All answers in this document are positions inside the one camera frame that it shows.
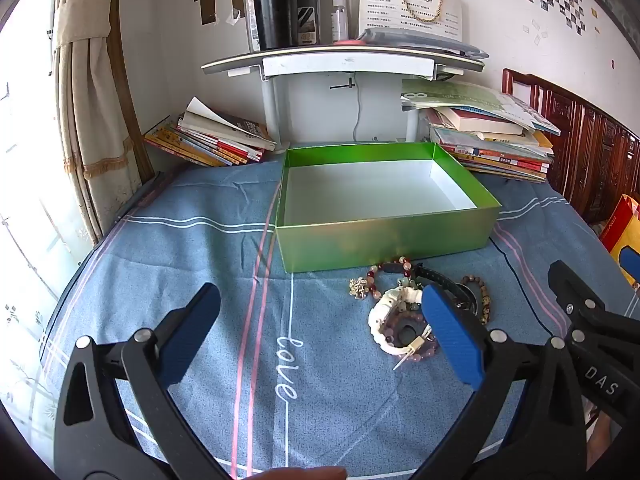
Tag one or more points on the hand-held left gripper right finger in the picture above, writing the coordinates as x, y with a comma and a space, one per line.
450, 340

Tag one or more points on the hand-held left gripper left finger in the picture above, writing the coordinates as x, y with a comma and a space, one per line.
192, 330

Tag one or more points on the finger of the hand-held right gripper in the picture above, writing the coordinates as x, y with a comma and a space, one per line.
582, 305

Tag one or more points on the gold brooch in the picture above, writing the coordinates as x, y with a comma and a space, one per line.
360, 289

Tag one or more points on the green cardboard box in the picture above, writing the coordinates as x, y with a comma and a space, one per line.
350, 245

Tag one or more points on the person's left hand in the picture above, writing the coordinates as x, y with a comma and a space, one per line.
310, 474

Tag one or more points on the yellow and red bag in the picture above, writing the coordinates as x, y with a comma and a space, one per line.
620, 230

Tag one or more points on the blue printed bedsheet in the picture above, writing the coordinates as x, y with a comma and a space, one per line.
200, 240

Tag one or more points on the dark wooden headboard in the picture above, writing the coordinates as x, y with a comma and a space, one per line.
590, 150

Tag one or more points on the stack of thin books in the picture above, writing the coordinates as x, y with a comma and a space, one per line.
210, 140

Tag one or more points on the stack of large books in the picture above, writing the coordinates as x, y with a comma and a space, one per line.
490, 135

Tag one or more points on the frosted window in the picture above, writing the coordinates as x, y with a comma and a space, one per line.
30, 210

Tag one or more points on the beige curtain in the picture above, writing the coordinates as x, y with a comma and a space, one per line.
100, 110

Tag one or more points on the grey plastic folder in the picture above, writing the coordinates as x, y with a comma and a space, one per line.
425, 45

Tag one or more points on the white desk shelf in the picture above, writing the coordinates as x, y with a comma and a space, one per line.
345, 62

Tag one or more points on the beige curtain tie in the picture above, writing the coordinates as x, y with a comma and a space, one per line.
80, 25

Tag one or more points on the black tumbler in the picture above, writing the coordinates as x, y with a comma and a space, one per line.
272, 10

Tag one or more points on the black striped bottle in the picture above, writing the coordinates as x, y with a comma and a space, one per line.
308, 15

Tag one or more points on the white paper bag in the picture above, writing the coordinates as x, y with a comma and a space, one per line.
410, 5

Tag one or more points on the white dropper bottle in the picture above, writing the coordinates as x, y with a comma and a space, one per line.
339, 20

